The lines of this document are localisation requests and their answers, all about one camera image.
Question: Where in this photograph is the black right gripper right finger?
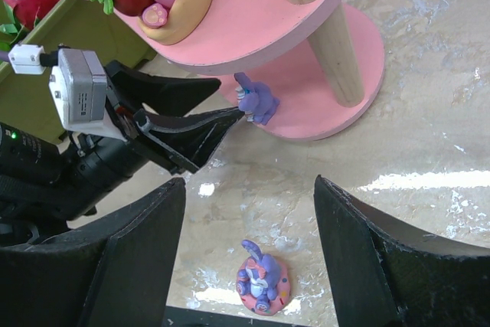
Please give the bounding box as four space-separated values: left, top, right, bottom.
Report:
314 176 489 326

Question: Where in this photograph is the blue purple bunny toy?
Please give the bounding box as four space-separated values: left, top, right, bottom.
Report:
234 72 280 126

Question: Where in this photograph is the pink three-tier shelf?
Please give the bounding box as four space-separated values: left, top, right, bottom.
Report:
113 0 386 142

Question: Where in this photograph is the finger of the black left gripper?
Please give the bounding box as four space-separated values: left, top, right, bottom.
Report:
105 60 221 116
132 107 244 174

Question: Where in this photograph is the olive green plastic basket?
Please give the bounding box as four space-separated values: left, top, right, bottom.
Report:
1 0 155 144

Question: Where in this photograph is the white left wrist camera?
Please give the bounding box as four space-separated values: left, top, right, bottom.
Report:
1 44 126 141

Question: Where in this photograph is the purple bunny pink disc toy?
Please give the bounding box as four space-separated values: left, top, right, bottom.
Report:
236 240 291 316

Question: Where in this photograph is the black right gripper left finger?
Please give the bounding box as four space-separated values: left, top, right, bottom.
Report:
1 178 186 326

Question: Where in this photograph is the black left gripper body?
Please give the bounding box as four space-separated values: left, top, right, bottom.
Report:
0 104 181 246

